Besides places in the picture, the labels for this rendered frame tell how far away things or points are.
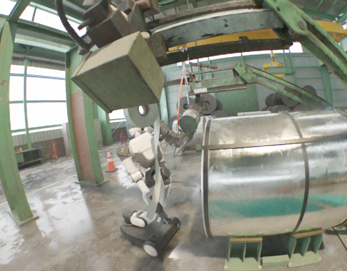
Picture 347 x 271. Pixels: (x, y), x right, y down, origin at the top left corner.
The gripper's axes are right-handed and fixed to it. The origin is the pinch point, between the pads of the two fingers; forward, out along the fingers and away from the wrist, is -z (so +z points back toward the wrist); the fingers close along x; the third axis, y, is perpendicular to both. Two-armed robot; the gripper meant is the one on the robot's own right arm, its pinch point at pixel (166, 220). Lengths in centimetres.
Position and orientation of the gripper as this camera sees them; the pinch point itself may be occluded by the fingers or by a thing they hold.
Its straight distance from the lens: 155.1
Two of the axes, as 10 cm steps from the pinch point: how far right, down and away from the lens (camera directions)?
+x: 1.9, -5.0, -8.4
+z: -5.9, -7.5, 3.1
